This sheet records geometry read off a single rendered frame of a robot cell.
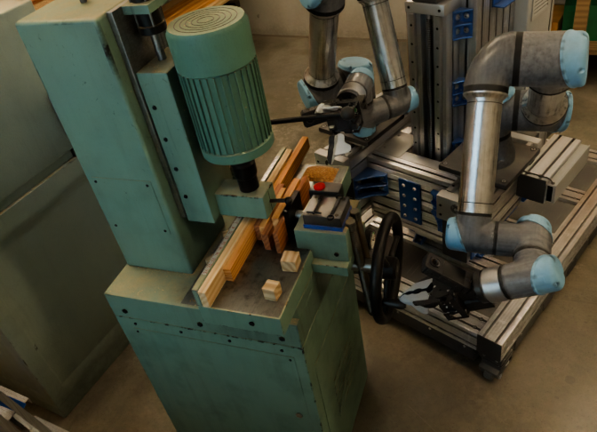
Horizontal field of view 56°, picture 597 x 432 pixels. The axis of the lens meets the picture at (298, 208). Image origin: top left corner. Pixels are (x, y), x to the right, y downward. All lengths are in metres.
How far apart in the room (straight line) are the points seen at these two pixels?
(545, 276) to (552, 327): 1.24
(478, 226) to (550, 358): 1.14
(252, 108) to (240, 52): 0.13
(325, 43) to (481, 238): 0.79
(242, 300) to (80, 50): 0.65
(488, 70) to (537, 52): 0.10
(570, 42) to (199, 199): 0.90
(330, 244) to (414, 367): 0.99
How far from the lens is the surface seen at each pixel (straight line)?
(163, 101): 1.31
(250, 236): 1.45
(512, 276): 1.23
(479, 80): 1.30
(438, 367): 2.28
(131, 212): 1.54
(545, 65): 1.30
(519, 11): 2.06
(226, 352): 1.60
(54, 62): 1.38
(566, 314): 2.51
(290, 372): 1.56
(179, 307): 1.54
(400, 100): 1.73
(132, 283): 1.66
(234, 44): 1.19
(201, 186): 1.41
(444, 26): 1.81
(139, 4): 1.28
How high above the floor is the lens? 1.84
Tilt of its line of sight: 37 degrees down
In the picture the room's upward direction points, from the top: 11 degrees counter-clockwise
